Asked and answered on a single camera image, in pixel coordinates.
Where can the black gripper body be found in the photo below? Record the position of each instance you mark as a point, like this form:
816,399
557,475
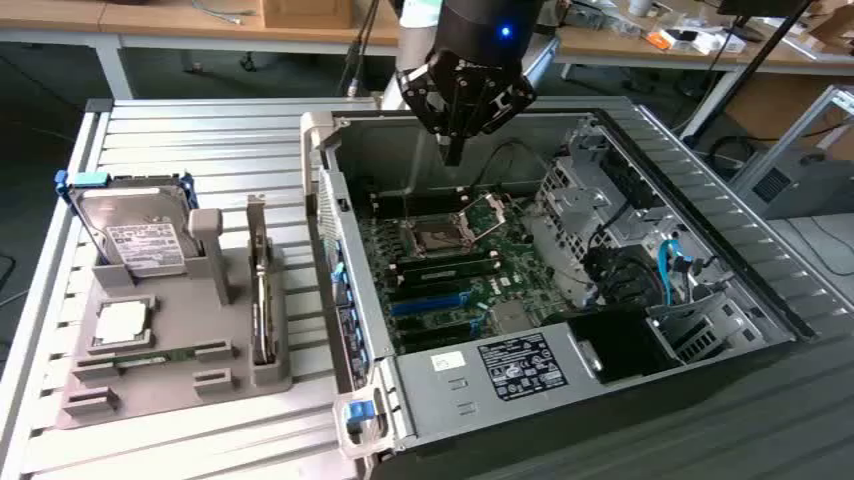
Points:
477,30

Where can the low profile graphics card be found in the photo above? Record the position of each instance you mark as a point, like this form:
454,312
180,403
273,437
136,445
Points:
262,300

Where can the open PC case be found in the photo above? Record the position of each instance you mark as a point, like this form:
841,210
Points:
374,150

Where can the metal drive cage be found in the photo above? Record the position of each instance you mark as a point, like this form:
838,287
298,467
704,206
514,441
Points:
581,200

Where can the wooden box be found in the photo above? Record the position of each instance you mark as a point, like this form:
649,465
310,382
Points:
307,12

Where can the cluttered wooden desk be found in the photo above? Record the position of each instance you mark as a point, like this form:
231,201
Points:
668,55

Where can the orange and black box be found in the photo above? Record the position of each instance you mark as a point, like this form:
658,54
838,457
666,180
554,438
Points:
661,39

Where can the CPU socket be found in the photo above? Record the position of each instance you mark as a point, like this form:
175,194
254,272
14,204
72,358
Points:
435,239

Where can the green motherboard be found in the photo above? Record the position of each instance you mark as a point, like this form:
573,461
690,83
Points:
521,260

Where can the black tripod pole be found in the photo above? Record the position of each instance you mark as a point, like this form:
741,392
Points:
754,65

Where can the black monitor stand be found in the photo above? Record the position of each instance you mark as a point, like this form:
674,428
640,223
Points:
744,27

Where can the blue expansion slot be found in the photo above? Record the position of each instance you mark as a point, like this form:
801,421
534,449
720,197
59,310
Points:
427,305

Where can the grey chipset heatsink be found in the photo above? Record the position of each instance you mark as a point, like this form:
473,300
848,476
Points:
510,316

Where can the grey metal cabinet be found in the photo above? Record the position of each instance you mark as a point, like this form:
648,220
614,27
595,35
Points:
801,185

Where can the hard disk with blue caddy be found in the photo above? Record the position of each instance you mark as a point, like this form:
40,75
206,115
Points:
134,225

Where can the metal disk bay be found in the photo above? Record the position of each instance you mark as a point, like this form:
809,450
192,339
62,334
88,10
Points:
701,330

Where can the grey parts rack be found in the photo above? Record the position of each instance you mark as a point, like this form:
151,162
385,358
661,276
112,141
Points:
180,320

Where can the grey power supply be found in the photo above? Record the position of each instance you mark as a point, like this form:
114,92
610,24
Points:
454,395

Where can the blue case latch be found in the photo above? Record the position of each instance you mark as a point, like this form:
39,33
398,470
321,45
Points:
357,412

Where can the silver CPU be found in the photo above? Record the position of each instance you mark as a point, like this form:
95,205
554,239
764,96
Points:
122,324

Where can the green RAM stick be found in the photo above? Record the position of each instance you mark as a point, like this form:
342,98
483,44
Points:
156,357

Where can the wooden desk with grey frame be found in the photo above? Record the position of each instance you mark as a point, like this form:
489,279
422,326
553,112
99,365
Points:
167,22

